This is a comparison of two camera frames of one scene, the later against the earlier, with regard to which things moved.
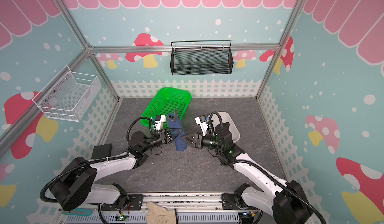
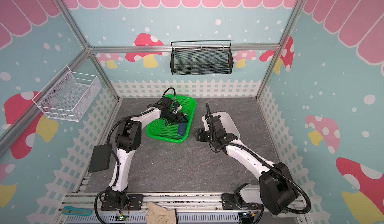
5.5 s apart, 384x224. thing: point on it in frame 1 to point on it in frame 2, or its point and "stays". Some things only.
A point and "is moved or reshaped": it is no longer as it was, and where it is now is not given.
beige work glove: x=157 y=214 stays
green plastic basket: x=165 y=101 to x=158 y=129
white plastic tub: x=225 y=117 stays
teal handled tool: x=79 y=212 stays
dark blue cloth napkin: x=180 y=140 is moved or reshaped
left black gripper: x=166 y=135 to x=179 y=120
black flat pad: x=101 y=151 stays
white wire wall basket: x=68 y=96 stays
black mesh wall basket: x=197 y=57 stays
